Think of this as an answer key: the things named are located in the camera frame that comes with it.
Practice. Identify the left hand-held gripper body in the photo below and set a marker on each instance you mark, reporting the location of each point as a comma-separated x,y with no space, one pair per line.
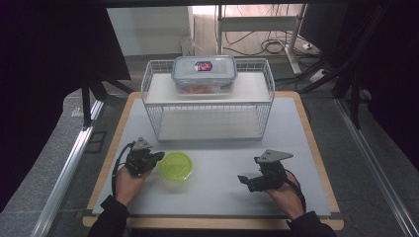
140,158

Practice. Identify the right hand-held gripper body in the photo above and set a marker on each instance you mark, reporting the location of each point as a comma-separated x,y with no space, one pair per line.
271,164

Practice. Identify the round clear container green lid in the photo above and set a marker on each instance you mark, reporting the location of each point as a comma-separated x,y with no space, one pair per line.
175,166

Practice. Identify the rectangular clear container blue-rimmed lid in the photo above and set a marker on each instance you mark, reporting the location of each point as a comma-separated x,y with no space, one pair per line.
204,74

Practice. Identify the person's left hand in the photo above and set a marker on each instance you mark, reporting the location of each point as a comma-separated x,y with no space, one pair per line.
128,186

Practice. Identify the person's right hand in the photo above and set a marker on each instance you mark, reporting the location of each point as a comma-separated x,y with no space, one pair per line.
286,199

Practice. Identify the grey table mat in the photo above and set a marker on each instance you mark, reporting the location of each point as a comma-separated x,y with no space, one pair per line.
217,194

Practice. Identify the black metal stand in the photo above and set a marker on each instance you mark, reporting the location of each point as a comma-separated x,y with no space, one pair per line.
87,102
355,102

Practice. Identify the white power strip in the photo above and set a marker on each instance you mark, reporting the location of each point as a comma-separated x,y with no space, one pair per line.
318,75

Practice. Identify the black curtain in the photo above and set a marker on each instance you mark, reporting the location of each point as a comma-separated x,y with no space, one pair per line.
39,82
395,82

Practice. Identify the white panel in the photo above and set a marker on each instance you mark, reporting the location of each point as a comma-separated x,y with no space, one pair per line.
148,29

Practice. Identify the aluminium rail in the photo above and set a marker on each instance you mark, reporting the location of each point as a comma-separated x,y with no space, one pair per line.
66,171
378,164

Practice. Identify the white metal desk frame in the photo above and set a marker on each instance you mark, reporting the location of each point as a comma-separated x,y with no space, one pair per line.
257,23

